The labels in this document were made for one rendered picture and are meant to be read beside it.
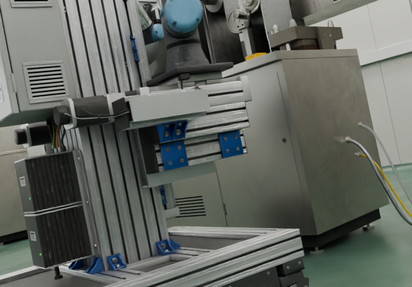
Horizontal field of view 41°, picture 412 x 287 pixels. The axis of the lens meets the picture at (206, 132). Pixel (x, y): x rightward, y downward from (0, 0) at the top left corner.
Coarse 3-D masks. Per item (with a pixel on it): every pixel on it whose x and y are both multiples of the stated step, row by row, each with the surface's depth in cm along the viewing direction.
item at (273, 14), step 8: (264, 8) 272; (272, 8) 276; (280, 8) 281; (288, 8) 286; (264, 16) 271; (272, 16) 275; (280, 16) 280; (288, 16) 285; (264, 24) 271; (272, 24) 274; (280, 24) 279; (288, 24) 284
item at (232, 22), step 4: (232, 12) 285; (228, 16) 287; (232, 16) 285; (228, 20) 287; (232, 20) 285; (236, 20) 284; (228, 24) 287; (232, 24) 286; (236, 24) 283; (232, 28) 286; (236, 28) 284; (236, 32) 284
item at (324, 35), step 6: (318, 30) 263; (324, 30) 266; (318, 36) 264; (324, 36) 265; (330, 36) 268; (318, 42) 264; (324, 42) 264; (330, 42) 268; (324, 48) 264; (330, 48) 267
